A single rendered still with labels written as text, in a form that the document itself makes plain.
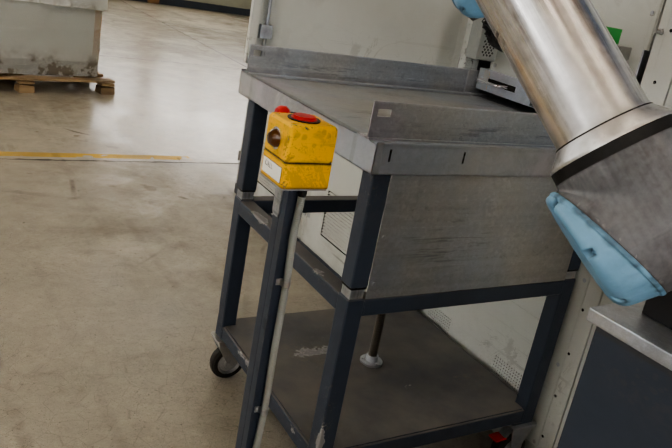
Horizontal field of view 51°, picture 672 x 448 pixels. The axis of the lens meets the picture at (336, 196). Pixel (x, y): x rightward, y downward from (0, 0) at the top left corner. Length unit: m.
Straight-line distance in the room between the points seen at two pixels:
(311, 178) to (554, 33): 0.42
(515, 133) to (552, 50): 0.67
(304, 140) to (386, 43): 1.07
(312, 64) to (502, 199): 0.61
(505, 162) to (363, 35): 0.74
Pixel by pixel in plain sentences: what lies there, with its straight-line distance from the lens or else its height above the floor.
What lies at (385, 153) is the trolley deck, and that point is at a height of 0.83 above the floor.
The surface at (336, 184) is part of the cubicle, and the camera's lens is 2.62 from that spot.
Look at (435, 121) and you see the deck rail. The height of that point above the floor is 0.89.
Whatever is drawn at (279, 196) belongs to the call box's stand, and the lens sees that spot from 1.09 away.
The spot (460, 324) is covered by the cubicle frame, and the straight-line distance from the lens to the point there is 2.13.
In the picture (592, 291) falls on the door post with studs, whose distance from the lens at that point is 1.79.
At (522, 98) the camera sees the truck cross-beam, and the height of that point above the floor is 0.88.
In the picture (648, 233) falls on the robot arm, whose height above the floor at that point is 0.93.
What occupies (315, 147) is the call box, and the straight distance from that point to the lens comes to 1.04.
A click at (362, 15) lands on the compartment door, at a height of 1.01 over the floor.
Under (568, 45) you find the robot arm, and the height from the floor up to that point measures 1.09.
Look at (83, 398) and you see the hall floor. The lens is 1.95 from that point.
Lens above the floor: 1.12
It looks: 18 degrees down
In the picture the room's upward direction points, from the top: 11 degrees clockwise
